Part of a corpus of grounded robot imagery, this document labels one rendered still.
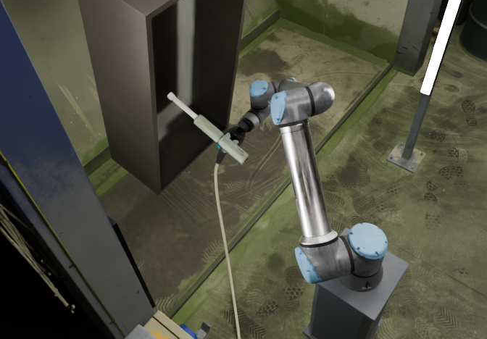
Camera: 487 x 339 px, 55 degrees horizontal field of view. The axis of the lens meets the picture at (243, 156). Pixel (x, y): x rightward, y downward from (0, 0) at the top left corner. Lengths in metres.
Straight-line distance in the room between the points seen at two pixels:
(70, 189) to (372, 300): 1.28
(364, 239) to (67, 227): 1.07
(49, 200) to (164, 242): 1.70
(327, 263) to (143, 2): 1.13
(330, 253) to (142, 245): 1.41
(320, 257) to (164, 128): 1.37
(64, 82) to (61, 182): 2.01
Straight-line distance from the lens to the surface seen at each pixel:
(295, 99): 1.74
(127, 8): 1.68
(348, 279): 2.02
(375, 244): 1.86
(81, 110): 3.25
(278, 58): 3.98
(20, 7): 3.24
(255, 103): 2.33
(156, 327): 1.02
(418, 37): 3.79
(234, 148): 2.18
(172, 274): 2.78
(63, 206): 1.30
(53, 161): 1.20
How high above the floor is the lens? 2.48
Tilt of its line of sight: 49 degrees down
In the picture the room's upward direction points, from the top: 5 degrees counter-clockwise
